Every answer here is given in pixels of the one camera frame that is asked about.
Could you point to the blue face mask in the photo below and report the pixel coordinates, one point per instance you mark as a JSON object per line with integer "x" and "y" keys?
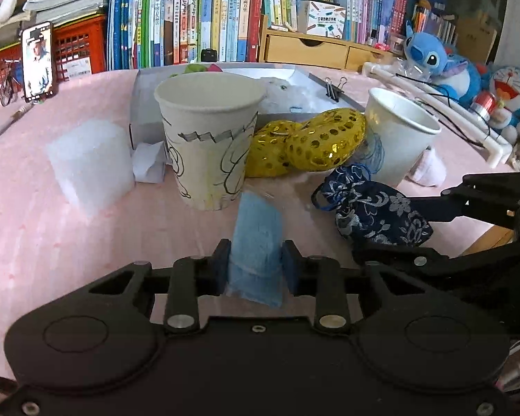
{"x": 258, "y": 234}

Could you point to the grey cardboard box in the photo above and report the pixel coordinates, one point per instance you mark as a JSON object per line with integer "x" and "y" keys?
{"x": 147, "y": 108}

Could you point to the blue cat plush toy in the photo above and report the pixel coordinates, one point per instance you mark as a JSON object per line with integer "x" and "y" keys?
{"x": 509, "y": 89}

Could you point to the row of upright books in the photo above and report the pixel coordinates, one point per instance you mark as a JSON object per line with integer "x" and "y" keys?
{"x": 225, "y": 17}

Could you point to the black binder clip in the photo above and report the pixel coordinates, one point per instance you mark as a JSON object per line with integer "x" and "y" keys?
{"x": 333, "y": 90}

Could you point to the white fluffy plush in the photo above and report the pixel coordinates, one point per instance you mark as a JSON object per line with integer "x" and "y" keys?
{"x": 286, "y": 93}

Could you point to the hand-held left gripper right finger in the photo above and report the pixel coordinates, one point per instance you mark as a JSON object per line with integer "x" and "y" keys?
{"x": 291, "y": 268}

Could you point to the pink small towel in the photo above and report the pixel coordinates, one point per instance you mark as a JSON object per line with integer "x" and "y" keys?
{"x": 429, "y": 168}

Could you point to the white paper cup blue scribble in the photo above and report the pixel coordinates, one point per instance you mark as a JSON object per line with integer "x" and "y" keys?
{"x": 398, "y": 147}

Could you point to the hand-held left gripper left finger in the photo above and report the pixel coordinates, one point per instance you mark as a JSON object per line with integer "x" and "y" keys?
{"x": 222, "y": 266}

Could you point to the brown cardboard box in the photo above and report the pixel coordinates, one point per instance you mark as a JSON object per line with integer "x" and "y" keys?
{"x": 476, "y": 37}

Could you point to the paper cup with black drawing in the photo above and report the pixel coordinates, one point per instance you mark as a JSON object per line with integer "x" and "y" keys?
{"x": 208, "y": 138}

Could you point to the white card box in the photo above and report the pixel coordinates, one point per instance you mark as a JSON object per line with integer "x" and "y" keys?
{"x": 320, "y": 19}

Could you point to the smartphone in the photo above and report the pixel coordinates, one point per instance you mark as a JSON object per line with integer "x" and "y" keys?
{"x": 37, "y": 60}

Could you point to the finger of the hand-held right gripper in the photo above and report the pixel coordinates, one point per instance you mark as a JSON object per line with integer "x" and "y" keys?
{"x": 481, "y": 201}
{"x": 416, "y": 261}

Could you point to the navy floral pouch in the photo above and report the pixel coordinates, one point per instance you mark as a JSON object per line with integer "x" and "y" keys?
{"x": 372, "y": 208}

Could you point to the red plastic crate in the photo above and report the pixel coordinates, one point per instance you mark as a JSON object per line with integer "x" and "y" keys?
{"x": 78, "y": 47}

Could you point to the small bicycle model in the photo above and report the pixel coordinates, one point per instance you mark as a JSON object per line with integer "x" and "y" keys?
{"x": 9, "y": 84}

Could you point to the white foam block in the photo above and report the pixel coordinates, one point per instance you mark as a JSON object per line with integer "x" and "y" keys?
{"x": 91, "y": 164}

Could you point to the blue alien plush toy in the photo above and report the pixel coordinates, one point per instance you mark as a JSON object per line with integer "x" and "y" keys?
{"x": 429, "y": 52}

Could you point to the yellow sequin pouch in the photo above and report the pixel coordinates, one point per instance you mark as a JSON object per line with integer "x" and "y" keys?
{"x": 325, "y": 143}

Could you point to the folded white paper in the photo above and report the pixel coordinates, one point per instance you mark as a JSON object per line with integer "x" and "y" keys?
{"x": 149, "y": 162}

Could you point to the wooden drawer organizer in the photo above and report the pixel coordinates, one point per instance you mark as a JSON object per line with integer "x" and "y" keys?
{"x": 286, "y": 47}

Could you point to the red metallic can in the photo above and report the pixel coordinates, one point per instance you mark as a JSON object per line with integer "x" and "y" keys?
{"x": 484, "y": 104}

